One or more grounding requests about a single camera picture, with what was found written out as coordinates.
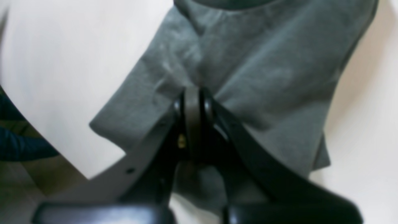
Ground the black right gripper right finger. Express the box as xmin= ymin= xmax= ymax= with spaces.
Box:
xmin=199 ymin=88 xmax=363 ymax=224

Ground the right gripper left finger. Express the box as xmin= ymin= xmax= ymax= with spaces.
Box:
xmin=32 ymin=87 xmax=201 ymax=224

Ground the dark grey t-shirt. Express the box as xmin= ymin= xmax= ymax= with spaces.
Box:
xmin=90 ymin=0 xmax=378 ymax=214

